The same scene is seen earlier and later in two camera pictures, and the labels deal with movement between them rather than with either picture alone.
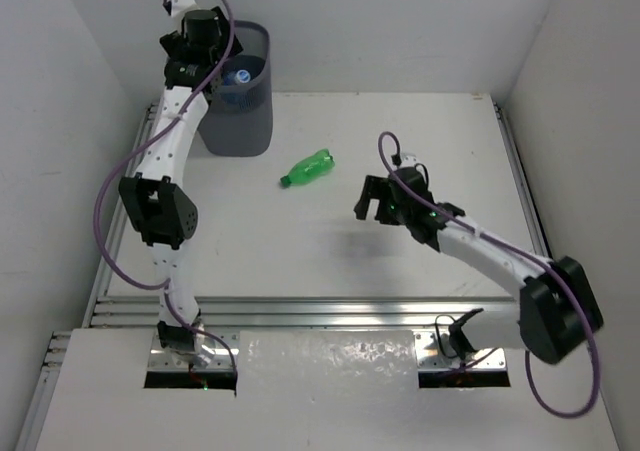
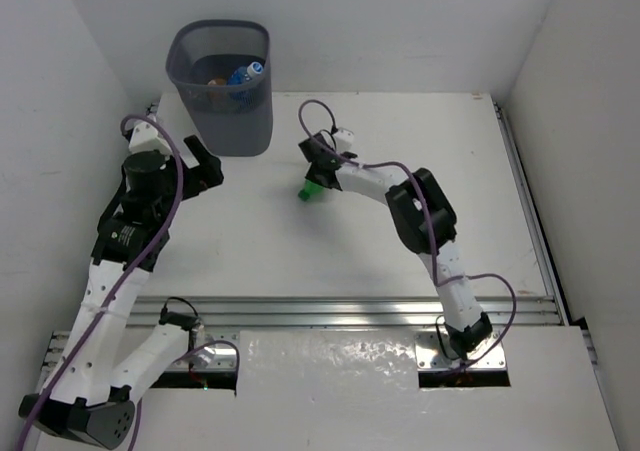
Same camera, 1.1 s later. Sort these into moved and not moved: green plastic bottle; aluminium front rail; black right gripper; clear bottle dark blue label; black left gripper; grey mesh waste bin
Moved: black left gripper; clear bottle dark blue label; black right gripper; green plastic bottle
Not moved: aluminium front rail; grey mesh waste bin
